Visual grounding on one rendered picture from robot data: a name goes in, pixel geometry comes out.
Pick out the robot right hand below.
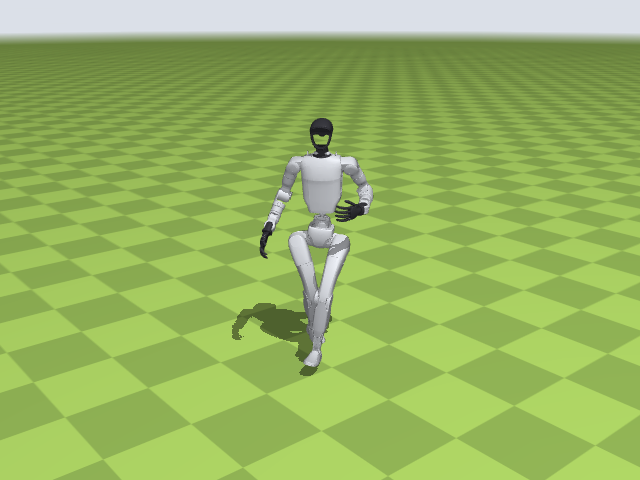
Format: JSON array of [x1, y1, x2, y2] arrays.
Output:
[[260, 221, 273, 259]]

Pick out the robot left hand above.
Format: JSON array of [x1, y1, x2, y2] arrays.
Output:
[[335, 200, 367, 222]]

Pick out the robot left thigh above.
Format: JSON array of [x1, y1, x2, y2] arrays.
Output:
[[314, 233, 350, 306]]

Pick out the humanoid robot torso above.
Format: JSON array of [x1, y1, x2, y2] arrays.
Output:
[[301, 151, 343, 248]]

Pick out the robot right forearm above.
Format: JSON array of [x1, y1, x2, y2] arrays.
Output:
[[264, 188, 285, 232]]

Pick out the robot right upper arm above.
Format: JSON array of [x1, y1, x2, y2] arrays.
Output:
[[277, 156, 304, 202]]

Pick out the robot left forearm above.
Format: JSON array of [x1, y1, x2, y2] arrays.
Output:
[[358, 185, 373, 214]]

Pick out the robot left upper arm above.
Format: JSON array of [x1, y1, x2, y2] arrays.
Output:
[[340, 156, 369, 197]]

